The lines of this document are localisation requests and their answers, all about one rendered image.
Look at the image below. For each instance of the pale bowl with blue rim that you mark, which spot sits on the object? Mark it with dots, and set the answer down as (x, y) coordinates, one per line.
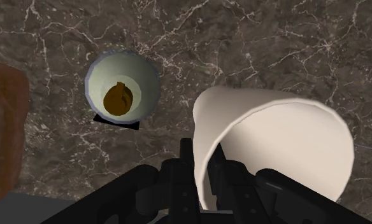
(111, 77)

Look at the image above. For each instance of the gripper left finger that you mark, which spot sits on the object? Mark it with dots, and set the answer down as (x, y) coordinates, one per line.
(176, 186)

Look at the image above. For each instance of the reddish brown block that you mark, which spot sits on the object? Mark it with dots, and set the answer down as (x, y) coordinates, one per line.
(4, 130)

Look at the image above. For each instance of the cream white cup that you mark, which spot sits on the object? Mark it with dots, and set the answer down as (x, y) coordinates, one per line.
(285, 136)

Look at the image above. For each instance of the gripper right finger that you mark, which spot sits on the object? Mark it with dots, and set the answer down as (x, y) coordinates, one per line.
(266, 198)

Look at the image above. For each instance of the brown round object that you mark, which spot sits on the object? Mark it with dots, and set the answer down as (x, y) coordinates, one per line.
(117, 100)

